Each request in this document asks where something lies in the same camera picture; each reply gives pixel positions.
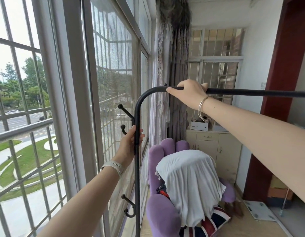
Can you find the person's right hand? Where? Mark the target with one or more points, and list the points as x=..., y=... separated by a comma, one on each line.
x=190, y=96

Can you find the person's left hand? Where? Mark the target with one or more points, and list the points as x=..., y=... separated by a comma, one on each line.
x=126, y=148

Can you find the person's left thumb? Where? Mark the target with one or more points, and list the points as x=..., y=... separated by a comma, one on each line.
x=131, y=132

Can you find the person's right thumb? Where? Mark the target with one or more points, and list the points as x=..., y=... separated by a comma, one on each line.
x=174, y=90

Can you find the black metal clothes rack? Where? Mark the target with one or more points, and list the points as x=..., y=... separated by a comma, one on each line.
x=241, y=91

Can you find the person's left forearm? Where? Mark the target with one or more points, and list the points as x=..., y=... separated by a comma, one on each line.
x=85, y=202

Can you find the person's right forearm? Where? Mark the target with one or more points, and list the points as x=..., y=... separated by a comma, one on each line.
x=261, y=138

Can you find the silver bangle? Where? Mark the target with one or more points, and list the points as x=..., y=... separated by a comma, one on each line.
x=201, y=104

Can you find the grey patterned curtain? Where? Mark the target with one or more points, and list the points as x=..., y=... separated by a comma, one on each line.
x=174, y=59

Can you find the white wristband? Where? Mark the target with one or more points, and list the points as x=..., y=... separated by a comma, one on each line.
x=113, y=166

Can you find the white open box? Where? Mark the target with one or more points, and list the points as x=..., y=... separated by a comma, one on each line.
x=219, y=127
x=198, y=126

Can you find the small white framed window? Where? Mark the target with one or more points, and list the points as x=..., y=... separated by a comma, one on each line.
x=216, y=58

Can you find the white framed sliding window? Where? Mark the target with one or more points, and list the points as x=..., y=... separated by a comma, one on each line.
x=68, y=96

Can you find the white cloth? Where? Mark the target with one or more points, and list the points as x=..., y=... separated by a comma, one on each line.
x=189, y=182

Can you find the cream wooden cabinet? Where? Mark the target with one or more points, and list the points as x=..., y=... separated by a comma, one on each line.
x=226, y=150

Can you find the purple hand-shaped chair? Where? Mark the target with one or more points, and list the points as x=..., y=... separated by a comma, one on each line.
x=158, y=217

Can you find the white metal security grille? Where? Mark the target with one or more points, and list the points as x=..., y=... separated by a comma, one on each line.
x=19, y=130

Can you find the flag-patterned cushion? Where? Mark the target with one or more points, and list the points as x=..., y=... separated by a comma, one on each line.
x=214, y=220

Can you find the brown cardboard box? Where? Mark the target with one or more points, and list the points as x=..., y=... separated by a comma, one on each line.
x=278, y=187

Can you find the white bathroom scale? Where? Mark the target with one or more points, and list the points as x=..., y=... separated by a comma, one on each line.
x=258, y=211

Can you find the red-brown door frame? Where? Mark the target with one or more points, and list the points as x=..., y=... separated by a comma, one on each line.
x=278, y=59

